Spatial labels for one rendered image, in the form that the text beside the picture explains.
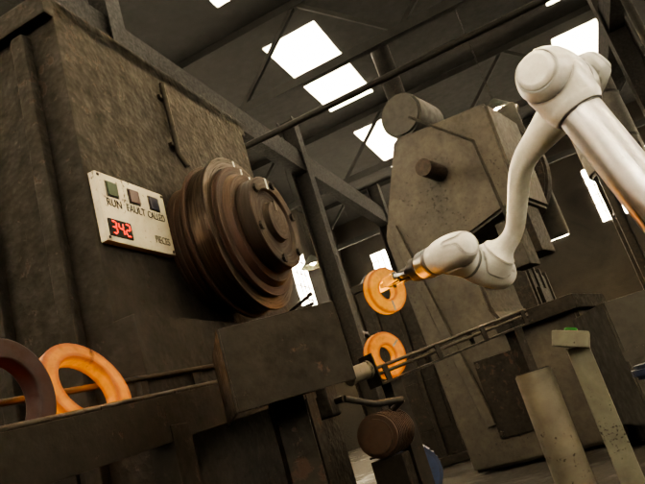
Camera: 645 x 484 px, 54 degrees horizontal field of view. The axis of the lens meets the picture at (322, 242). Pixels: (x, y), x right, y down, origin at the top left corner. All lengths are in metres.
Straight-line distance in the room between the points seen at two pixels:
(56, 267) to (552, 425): 1.52
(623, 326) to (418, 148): 1.93
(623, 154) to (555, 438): 1.02
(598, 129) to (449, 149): 3.05
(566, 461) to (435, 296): 2.44
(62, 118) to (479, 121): 3.24
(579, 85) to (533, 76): 0.10
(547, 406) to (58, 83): 1.69
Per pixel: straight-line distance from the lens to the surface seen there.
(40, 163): 1.67
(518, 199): 1.84
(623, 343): 3.52
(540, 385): 2.18
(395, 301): 2.12
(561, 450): 2.19
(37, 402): 1.09
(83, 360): 1.25
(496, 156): 4.38
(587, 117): 1.53
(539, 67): 1.53
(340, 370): 1.08
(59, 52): 1.79
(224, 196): 1.74
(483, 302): 4.32
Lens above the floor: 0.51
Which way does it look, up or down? 17 degrees up
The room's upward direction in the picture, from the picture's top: 17 degrees counter-clockwise
